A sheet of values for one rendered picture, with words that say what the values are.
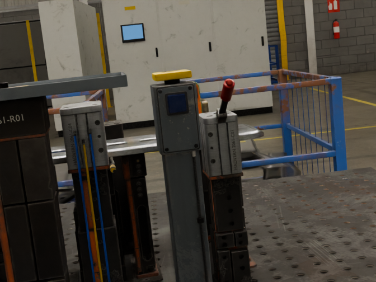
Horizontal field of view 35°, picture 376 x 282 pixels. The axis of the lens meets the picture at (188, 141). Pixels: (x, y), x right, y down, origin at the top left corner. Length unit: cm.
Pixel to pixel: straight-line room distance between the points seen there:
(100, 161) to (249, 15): 821
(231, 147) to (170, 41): 799
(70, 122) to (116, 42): 800
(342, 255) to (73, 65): 795
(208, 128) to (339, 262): 44
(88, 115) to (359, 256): 68
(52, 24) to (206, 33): 225
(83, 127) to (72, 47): 802
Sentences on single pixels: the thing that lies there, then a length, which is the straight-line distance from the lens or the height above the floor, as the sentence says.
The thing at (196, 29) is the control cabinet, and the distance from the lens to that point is 916.
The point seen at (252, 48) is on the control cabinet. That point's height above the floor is 100.
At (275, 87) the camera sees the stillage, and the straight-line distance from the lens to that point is 313.
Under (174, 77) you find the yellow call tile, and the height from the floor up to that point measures 115.
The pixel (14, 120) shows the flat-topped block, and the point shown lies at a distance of 98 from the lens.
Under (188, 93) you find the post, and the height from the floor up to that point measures 112.
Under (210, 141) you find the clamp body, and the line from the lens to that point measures 116.
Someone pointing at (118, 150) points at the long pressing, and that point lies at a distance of 126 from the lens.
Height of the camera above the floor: 121
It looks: 9 degrees down
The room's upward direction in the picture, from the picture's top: 6 degrees counter-clockwise
